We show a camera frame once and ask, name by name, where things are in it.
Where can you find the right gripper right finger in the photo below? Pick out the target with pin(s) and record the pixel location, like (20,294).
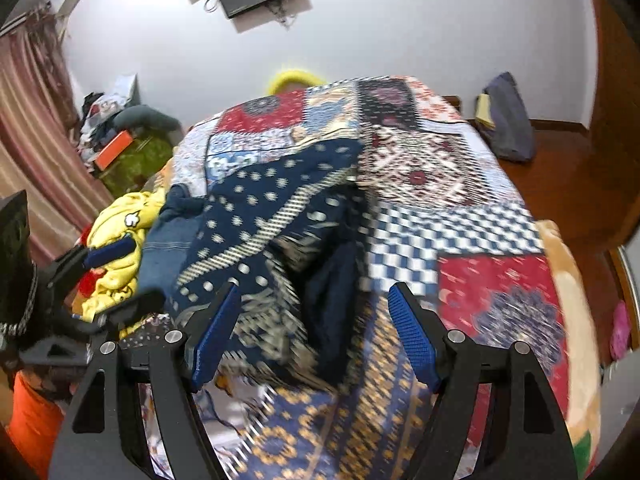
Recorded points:
(525,435)

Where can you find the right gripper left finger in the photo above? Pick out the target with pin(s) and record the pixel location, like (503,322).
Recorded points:
(148,382)

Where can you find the navy patterned hooded sweater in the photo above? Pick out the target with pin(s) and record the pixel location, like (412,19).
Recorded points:
(290,235)

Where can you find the orange sleeve forearm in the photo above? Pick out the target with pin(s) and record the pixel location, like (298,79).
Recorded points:
(34,426)

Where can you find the clutter clothes pile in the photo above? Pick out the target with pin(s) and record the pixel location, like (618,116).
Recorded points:
(100,111)

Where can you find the red fleece cloth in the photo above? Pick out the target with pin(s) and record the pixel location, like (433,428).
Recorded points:
(87,284)

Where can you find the pink slipper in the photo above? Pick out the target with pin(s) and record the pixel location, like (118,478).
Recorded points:
(621,331)

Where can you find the yellow cartoon fleece blanket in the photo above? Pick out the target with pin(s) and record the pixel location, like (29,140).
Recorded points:
(115,244)

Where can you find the folded blue denim garment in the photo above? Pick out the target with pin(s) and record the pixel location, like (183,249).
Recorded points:
(168,241)

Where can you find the striped maroon curtain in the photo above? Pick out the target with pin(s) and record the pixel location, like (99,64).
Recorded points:
(39,133)

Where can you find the orange box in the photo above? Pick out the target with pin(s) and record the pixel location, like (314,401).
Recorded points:
(114,149)

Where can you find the green patterned cloth pile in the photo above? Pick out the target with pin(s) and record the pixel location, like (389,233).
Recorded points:
(136,165)

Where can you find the dark grey pillow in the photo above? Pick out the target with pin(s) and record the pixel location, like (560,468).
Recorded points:
(143,116)

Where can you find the colourful patchwork bedspread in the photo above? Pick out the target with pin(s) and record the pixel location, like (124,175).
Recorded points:
(444,218)

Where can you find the brown wooden door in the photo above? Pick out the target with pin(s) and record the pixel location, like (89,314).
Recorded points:
(586,180)

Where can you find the dark blue bag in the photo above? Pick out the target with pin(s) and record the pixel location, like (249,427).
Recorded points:
(502,120)

